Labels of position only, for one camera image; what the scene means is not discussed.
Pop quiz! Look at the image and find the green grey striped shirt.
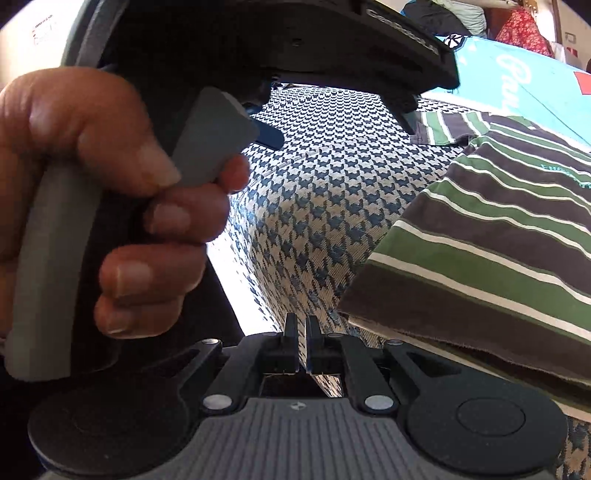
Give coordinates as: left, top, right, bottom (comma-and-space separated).
337, 111, 591, 411

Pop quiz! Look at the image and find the blue plane-print bedding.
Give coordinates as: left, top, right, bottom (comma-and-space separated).
420, 34, 591, 153

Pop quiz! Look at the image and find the pale green pillow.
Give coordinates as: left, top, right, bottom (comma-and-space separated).
438, 0, 489, 35

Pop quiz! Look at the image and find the person's left hand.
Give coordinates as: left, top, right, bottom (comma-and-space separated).
0, 67, 252, 341

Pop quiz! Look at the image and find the houndstooth pattern mattress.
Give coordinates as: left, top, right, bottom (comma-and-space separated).
222, 85, 591, 480

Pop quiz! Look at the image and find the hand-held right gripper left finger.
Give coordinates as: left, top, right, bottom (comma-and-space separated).
143, 313, 301, 414

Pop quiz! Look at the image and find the dark jacket with blue lining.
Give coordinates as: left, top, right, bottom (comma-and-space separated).
402, 0, 472, 38

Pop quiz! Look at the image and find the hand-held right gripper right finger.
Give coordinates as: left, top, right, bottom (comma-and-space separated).
306, 315, 462, 414

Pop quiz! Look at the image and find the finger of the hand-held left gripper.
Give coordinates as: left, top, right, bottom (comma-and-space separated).
390, 90, 424, 138
259, 122, 284, 150

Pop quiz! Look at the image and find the red floral garment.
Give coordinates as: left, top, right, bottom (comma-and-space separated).
496, 7, 555, 58

